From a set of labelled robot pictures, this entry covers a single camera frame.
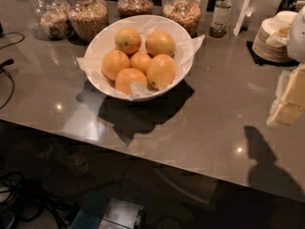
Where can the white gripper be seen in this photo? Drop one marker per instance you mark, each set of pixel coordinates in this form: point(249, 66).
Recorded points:
point(297, 38)

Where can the white paper bowl liner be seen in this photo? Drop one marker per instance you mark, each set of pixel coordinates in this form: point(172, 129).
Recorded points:
point(187, 53)

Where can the white ceramic bowl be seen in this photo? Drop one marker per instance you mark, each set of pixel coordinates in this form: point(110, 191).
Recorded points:
point(105, 42)

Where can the black mat under plates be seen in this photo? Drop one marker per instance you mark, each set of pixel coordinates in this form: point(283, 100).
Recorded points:
point(261, 62)

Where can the stack of white plates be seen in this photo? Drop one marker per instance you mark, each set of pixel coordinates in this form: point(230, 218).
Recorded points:
point(270, 42)

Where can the white card stand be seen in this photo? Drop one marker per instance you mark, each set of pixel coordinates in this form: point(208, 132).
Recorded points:
point(244, 12)

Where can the glass jar of cereal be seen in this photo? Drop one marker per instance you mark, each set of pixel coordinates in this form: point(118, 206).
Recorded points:
point(186, 13)

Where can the small orange in middle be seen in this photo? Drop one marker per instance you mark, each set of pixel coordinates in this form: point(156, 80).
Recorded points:
point(140, 61)

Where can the glass jar of granola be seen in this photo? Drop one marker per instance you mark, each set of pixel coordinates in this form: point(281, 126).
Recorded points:
point(128, 8)

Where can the glass jar of nuts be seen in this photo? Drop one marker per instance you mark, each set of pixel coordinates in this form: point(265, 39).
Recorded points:
point(88, 18)

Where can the metal box on floor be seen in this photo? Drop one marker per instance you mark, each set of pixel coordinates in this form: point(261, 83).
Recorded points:
point(100, 212)

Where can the glass jar far left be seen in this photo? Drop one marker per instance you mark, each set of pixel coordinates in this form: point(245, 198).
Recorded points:
point(53, 18)

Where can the black plug with cable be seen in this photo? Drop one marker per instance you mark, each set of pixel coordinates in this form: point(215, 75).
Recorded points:
point(3, 65)

